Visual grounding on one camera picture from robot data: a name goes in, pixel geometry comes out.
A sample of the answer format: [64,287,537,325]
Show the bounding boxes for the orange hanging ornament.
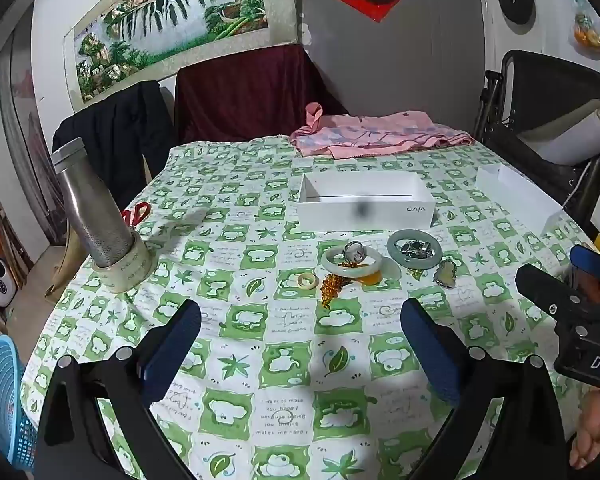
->
[572,0,600,51]

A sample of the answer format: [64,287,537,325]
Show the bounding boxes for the silver ring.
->
[344,241,368,265]

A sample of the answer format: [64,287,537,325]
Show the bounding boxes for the black folding chair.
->
[472,50,600,211]

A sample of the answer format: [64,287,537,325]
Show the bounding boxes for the green white printed tablecloth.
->
[20,135,600,480]

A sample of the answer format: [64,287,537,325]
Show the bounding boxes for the pale green jade bangle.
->
[322,247,383,277]

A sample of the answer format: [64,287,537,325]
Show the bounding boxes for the dark red velvet cloth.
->
[174,45,348,143]

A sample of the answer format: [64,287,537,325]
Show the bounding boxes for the pink cloth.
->
[290,102,473,158]

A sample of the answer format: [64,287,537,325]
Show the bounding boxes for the blue plastic basket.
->
[0,335,38,471]

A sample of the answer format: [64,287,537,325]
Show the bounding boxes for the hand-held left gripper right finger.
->
[400,297,568,480]

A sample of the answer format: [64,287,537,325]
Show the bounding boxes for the person's bare foot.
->
[569,392,600,471]

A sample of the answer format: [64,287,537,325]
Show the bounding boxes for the white paper roll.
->
[517,100,600,166]

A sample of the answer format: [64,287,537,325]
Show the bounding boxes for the white cardboard box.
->
[296,172,436,231]

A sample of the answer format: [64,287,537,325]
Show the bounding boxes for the silver jewelry pile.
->
[399,239,433,257]

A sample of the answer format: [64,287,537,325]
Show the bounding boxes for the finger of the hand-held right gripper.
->
[516,263,588,321]
[570,245,600,281]

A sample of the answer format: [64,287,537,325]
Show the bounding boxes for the metal thermos bottle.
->
[50,137,136,267]

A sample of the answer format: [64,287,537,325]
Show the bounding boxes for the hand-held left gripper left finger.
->
[32,299,203,480]

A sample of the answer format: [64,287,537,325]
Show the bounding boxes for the waterfall landscape painting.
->
[62,0,301,111]

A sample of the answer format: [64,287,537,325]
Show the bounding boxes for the red handled scissors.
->
[121,202,151,226]

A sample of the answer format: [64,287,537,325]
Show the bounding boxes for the clear tape roll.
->
[87,232,152,293]

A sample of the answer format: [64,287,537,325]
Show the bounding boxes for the black jacket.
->
[52,80,176,211]

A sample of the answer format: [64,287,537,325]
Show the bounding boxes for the white box lid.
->
[475,165,563,233]

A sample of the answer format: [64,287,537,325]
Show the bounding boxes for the silver-rimmed jade pendant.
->
[434,258,457,288]

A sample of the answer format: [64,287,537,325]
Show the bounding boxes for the white foot massager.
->
[0,259,18,308]

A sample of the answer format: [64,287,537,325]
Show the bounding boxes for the dark green jade bangle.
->
[386,230,443,267]

